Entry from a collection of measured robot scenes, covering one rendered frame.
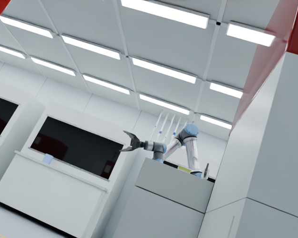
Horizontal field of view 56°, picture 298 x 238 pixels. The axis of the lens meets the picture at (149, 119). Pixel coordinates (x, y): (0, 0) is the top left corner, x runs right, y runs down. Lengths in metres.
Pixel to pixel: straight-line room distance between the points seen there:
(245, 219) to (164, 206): 0.73
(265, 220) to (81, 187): 4.19
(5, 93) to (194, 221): 5.22
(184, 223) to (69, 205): 3.53
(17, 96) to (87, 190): 2.40
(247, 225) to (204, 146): 5.25
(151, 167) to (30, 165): 3.88
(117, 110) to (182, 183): 4.94
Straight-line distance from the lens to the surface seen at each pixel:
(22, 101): 5.87
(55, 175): 4.89
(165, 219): 1.34
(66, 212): 4.74
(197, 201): 1.35
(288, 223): 0.69
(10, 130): 5.74
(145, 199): 1.35
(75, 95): 6.57
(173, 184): 1.35
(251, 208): 0.66
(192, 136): 2.24
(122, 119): 6.09
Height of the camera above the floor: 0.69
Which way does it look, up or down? 19 degrees up
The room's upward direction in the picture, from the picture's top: 23 degrees clockwise
